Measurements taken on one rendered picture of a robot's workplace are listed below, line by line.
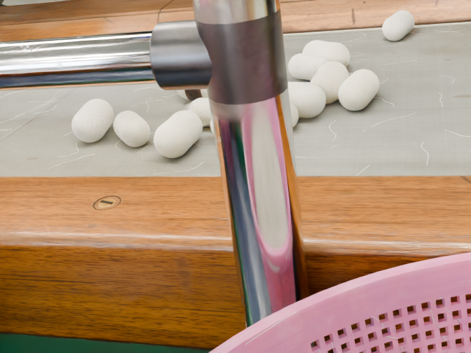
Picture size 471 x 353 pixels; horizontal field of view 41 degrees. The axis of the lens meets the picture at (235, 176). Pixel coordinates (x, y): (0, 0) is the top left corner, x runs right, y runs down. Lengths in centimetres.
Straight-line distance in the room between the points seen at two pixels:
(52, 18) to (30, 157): 29
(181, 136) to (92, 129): 7
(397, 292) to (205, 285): 8
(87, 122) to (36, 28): 30
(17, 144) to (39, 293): 17
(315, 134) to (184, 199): 12
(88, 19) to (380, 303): 50
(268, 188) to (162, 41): 5
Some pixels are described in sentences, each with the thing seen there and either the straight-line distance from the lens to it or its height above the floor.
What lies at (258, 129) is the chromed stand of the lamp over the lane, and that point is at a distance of 17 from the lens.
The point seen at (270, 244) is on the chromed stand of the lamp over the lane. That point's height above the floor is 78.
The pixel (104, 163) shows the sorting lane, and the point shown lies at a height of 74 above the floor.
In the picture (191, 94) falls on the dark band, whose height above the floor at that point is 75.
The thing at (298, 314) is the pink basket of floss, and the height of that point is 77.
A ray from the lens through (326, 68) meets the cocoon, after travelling 40.
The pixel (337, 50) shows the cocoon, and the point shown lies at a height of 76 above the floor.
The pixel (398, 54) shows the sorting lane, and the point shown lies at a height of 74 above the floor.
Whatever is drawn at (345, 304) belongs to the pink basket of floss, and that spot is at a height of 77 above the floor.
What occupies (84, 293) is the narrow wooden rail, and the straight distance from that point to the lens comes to 27.
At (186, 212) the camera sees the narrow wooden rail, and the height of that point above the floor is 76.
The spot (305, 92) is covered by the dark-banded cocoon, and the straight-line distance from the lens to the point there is 37.
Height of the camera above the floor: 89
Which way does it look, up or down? 27 degrees down
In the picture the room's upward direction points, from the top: 9 degrees counter-clockwise
